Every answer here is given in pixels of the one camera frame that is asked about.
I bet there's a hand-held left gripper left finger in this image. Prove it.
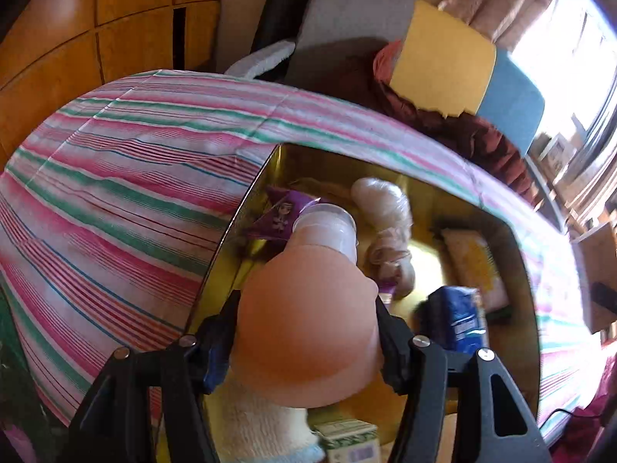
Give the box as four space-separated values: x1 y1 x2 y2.
67 289 242 463

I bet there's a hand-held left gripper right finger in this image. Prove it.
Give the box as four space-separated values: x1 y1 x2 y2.
373 299 553 463

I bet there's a blue tissue pack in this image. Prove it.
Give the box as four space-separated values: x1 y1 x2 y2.
427 286 487 353

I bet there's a peach bottle with clear cap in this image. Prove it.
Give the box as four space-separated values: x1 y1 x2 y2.
236 203 381 408

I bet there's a small green printed box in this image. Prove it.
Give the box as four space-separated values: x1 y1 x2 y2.
311 419 379 463

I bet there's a yellow cloth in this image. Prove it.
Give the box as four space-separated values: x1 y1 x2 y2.
441 229 509 309

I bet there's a clear plastic bundle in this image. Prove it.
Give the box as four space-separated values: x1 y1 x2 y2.
351 177 416 300

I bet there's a gold metal tin box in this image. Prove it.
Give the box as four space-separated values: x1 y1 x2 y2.
183 142 541 463

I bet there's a purple snack packet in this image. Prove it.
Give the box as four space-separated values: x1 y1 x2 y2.
243 186 321 242

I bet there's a striped pink green tablecloth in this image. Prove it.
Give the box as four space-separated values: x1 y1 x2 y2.
0 70 603 439

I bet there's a person's maroon clothing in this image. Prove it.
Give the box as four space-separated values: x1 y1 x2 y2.
554 371 617 463

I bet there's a dark red jacket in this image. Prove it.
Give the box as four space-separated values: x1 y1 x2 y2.
332 41 541 208

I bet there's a wooden shelf unit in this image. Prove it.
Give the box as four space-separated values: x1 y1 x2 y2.
528 125 617 333

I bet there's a grey yellow blue armchair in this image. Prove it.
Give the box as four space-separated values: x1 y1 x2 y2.
224 0 548 155

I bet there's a wooden wardrobe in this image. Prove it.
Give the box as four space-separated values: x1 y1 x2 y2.
0 0 227 165

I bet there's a window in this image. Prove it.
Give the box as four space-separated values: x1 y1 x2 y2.
511 0 617 155

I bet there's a black rolled mat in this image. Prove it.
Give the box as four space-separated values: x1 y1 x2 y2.
251 0 321 54

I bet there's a beige patterned curtain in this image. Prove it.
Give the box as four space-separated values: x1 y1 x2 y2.
436 0 565 51

